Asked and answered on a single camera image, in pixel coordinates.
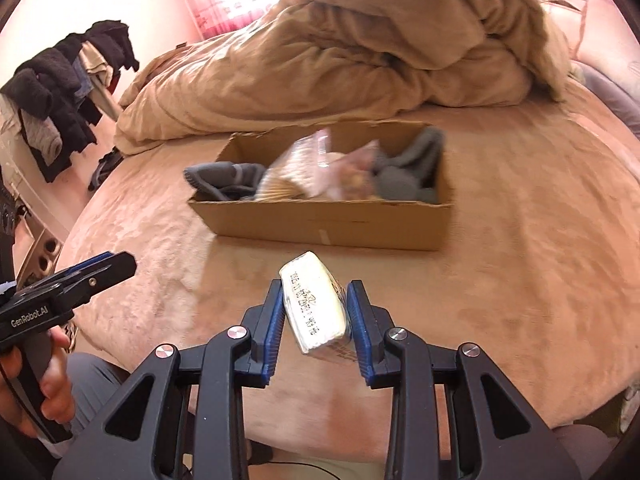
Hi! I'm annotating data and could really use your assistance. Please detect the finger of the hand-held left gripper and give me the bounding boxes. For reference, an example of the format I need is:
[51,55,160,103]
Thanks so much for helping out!
[15,251,117,292]
[17,254,138,307]

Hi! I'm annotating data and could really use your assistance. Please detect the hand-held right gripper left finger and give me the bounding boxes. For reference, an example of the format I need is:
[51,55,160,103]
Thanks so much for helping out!
[52,279,286,480]

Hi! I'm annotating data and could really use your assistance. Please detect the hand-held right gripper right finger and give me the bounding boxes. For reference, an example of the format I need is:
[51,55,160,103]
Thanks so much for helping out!
[346,280,583,480]

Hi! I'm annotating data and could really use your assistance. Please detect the cream tissue packet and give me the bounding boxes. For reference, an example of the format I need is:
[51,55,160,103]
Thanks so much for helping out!
[278,251,352,361]

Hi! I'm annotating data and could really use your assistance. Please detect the brown cardboard box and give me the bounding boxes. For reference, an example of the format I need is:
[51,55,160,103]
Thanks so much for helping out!
[187,121,455,252]

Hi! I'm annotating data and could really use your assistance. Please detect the dark grey knit sock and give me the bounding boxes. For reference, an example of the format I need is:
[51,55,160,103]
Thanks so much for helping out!
[182,161,266,202]

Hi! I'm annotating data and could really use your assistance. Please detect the clear bag of cotton swabs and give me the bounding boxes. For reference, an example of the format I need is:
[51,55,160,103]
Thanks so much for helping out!
[255,130,346,203]

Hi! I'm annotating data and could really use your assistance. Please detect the pink plastic bag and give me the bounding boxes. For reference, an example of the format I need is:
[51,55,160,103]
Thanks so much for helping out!
[327,141,383,200]

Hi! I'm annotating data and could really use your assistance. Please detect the grey fleece socks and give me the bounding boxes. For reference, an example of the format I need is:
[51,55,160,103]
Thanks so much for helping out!
[372,126,447,205]

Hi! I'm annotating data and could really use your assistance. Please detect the person's left hand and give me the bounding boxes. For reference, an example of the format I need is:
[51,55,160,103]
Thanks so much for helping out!
[0,327,76,438]

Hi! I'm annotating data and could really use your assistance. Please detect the person's leg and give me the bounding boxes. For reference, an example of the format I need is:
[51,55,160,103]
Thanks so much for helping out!
[550,425,623,480]
[65,352,132,412]

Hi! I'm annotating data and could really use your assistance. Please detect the grey hanging sweater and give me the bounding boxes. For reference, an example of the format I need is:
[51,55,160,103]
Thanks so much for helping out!
[20,110,63,166]

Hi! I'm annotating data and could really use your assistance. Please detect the black hanging jacket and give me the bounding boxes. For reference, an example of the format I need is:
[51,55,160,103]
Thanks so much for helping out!
[0,47,99,183]

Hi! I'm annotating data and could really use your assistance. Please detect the bed with brown plush cover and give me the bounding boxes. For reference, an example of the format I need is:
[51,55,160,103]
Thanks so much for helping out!
[55,80,640,441]

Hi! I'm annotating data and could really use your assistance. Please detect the beige hanging garment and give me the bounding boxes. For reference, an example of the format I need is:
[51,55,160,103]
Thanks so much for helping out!
[80,42,117,87]

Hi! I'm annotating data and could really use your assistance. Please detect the black hanging top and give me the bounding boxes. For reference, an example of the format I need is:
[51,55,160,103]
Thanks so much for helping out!
[82,20,141,73]

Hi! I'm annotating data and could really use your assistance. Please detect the beige plush blanket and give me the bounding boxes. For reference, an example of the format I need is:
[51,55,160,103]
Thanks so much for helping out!
[114,0,571,156]

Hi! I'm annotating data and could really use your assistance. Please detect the pink patterned curtain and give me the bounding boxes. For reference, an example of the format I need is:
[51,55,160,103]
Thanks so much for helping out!
[167,0,311,41]

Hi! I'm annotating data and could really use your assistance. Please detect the purple pillow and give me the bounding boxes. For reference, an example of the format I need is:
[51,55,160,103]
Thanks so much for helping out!
[570,60,640,138]

